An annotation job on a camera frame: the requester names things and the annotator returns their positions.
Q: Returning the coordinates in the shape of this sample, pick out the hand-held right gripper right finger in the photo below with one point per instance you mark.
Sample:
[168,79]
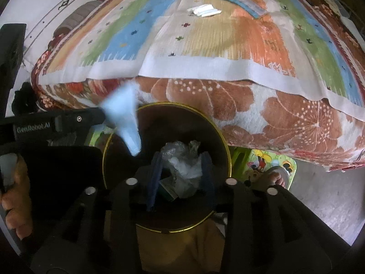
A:
[206,174]

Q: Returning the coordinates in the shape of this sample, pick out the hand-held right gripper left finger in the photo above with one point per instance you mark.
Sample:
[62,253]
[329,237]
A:
[154,182]

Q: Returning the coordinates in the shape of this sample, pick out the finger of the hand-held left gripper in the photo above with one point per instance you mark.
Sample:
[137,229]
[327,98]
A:
[82,117]

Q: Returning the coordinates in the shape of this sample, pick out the carton box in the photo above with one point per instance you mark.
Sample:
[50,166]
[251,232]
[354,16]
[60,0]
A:
[166,191]

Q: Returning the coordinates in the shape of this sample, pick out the white plastic bag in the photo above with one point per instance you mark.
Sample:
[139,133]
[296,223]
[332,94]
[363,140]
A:
[182,171]

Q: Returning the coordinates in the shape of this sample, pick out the light blue paper scrap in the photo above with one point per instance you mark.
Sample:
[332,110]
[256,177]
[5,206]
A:
[125,111]

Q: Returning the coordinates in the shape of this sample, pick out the dark round bin gold rim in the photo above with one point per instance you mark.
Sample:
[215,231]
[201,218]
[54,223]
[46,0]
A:
[182,120]

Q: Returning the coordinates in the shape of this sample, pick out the person's left hand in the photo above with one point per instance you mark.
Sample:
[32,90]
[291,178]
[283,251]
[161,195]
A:
[17,205]

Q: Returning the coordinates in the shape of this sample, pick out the cartoon print floor mat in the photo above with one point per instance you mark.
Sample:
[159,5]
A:
[265,159]

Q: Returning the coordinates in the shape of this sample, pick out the person's foot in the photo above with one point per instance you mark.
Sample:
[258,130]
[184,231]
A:
[271,179]

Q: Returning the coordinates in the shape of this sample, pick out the brown pants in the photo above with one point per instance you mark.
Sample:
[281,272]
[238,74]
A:
[176,251]

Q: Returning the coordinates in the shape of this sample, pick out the red floral blanket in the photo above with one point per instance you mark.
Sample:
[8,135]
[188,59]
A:
[285,120]

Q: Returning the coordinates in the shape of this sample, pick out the grey ribbed bolster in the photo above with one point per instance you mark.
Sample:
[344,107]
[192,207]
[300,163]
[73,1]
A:
[77,17]

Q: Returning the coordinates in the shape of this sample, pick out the colourful striped mat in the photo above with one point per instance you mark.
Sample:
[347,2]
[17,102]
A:
[228,40]

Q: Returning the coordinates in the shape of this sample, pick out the white paper strips bundle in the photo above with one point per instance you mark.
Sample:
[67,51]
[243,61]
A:
[204,10]

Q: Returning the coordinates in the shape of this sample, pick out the blue flat packet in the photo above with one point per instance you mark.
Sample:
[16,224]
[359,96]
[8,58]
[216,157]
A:
[245,4]

